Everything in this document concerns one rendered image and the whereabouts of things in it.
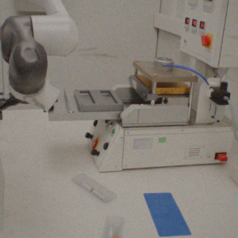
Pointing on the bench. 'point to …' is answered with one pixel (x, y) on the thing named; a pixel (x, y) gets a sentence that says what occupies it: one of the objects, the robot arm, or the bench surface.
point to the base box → (168, 147)
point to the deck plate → (178, 125)
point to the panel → (100, 128)
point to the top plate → (166, 70)
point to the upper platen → (167, 88)
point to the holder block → (98, 100)
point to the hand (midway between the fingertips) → (23, 110)
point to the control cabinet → (210, 45)
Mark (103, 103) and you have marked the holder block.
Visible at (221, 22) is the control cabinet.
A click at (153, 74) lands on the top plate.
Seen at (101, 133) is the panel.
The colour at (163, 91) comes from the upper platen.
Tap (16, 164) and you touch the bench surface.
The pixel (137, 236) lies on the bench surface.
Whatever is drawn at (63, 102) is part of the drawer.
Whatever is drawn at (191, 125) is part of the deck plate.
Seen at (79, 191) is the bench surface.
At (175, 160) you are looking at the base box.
